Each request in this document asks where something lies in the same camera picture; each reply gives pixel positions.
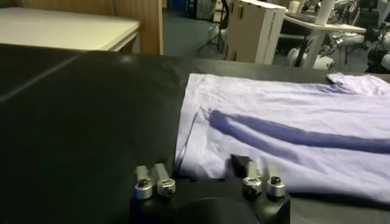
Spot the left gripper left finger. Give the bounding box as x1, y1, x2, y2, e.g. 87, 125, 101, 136
133, 163, 177, 201

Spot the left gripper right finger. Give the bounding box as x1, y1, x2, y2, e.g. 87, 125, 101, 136
230, 153, 286, 198

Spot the matte black table cover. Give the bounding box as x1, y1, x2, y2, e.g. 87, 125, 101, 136
0, 43, 83, 103

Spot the white adjustable side table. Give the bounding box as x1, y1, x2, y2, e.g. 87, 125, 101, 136
278, 0, 367, 69

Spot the glossy black table cover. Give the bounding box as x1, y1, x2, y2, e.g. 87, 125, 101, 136
0, 50, 390, 224

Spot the white humanoid robot with base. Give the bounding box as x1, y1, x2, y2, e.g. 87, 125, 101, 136
330, 0, 390, 74

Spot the white rectangular table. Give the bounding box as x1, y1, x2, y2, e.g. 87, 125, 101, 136
0, 6, 143, 52

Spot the light purple t-shirt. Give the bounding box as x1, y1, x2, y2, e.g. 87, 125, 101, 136
174, 72, 390, 205

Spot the tall white cardboard box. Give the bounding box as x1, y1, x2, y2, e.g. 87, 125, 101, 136
223, 0, 287, 65

